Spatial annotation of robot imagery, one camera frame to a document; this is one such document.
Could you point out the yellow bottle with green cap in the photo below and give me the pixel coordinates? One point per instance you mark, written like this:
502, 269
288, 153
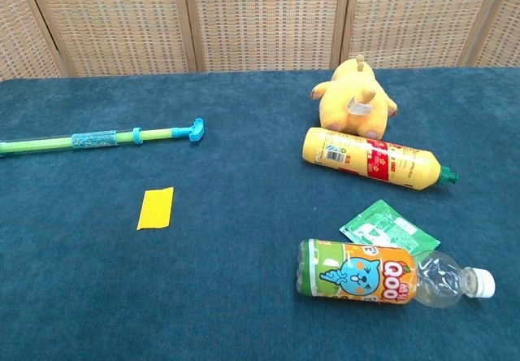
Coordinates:
365, 157

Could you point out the yellow plush toy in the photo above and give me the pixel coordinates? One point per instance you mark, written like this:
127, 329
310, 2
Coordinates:
353, 109

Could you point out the green sachet packet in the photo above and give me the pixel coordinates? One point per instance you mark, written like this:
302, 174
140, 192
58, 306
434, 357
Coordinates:
386, 229

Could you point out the woven wooden folding screen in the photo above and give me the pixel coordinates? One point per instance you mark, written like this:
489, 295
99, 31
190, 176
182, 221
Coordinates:
264, 19

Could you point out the orange Qoo drink bottle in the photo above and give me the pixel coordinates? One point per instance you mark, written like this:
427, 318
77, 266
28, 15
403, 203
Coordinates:
365, 273

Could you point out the green and blue toy water pump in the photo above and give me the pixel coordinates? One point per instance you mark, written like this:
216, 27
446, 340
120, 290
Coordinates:
48, 141

